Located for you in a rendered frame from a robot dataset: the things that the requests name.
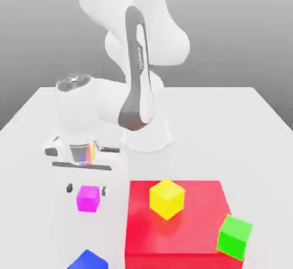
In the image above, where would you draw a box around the small green cube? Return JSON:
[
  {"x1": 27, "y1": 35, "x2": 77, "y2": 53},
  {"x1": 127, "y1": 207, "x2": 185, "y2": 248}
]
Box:
[{"x1": 216, "y1": 213, "x2": 254, "y2": 262}]

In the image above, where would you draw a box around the large red box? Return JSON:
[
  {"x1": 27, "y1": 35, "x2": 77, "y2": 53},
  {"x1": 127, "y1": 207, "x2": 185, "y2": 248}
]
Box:
[{"x1": 124, "y1": 179, "x2": 245, "y2": 269}]

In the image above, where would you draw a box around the small yellow cube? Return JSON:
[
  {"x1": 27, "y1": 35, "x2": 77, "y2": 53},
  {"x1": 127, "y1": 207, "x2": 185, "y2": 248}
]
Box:
[{"x1": 149, "y1": 179, "x2": 186, "y2": 221}]

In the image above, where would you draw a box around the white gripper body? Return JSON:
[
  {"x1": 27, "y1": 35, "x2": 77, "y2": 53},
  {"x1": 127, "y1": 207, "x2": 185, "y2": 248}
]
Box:
[{"x1": 42, "y1": 147, "x2": 128, "y2": 185}]

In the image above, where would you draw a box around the small blue cube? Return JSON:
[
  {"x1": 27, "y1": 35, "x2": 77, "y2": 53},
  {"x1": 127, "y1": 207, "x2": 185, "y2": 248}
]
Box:
[{"x1": 66, "y1": 248, "x2": 109, "y2": 269}]

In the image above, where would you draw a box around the small magenta cube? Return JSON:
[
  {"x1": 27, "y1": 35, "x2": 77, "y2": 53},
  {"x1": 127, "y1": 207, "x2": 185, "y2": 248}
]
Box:
[{"x1": 76, "y1": 185, "x2": 102, "y2": 213}]

